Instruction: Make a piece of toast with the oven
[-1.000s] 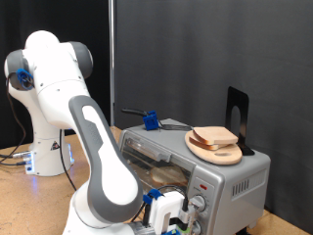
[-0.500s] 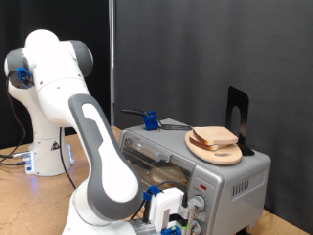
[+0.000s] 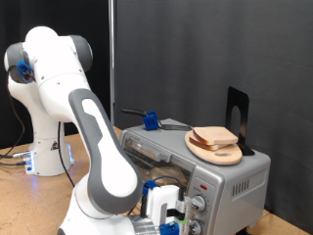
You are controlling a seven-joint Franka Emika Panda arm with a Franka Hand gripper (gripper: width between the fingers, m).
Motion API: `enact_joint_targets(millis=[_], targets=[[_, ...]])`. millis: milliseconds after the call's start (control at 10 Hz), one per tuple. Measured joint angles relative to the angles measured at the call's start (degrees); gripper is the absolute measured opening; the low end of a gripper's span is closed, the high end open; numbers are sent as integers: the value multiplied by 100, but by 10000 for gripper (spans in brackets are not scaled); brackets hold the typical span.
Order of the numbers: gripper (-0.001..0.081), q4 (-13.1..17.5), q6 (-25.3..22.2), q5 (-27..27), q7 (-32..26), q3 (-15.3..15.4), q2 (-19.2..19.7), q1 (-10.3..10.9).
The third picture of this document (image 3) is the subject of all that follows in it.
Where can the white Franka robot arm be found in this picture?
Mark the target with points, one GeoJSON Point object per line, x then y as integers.
{"type": "Point", "coordinates": [111, 173]}

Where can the round wooden cutting board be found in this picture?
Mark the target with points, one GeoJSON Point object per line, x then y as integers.
{"type": "Point", "coordinates": [225, 156]}

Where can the metal spatula with blue block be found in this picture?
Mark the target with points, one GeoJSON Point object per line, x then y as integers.
{"type": "Point", "coordinates": [151, 120]}

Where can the black metal bookend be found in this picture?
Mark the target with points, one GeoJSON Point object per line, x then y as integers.
{"type": "Point", "coordinates": [243, 104]}

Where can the vertical metal pole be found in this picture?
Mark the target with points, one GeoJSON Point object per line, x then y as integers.
{"type": "Point", "coordinates": [112, 49]}

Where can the black backdrop curtain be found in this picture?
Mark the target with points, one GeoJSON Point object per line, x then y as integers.
{"type": "Point", "coordinates": [65, 13]}

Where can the dark grey backdrop curtain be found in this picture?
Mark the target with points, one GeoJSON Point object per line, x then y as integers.
{"type": "Point", "coordinates": [195, 49]}

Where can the white wrist camera blue mount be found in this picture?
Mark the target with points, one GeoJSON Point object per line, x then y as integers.
{"type": "Point", "coordinates": [159, 202]}

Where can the silver oven knob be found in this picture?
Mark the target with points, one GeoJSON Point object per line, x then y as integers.
{"type": "Point", "coordinates": [195, 227]}
{"type": "Point", "coordinates": [199, 203]}

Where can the silver toaster oven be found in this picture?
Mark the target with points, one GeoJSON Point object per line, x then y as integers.
{"type": "Point", "coordinates": [228, 182]}

